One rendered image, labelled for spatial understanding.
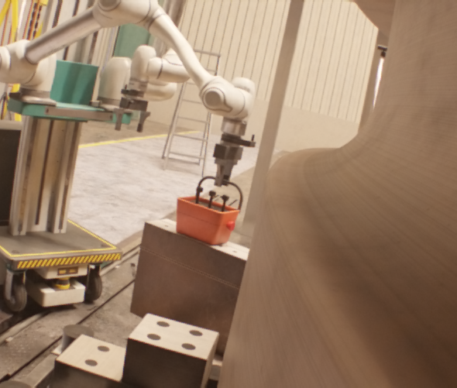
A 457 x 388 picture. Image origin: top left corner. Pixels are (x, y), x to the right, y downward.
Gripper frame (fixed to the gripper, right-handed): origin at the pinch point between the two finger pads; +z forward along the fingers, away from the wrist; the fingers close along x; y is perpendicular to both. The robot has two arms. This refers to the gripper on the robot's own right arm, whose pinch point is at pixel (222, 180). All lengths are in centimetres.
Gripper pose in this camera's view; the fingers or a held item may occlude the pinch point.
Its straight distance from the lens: 207.4
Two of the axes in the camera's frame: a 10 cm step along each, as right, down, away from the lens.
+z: -2.1, 9.6, 1.9
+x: -4.9, 0.7, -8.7
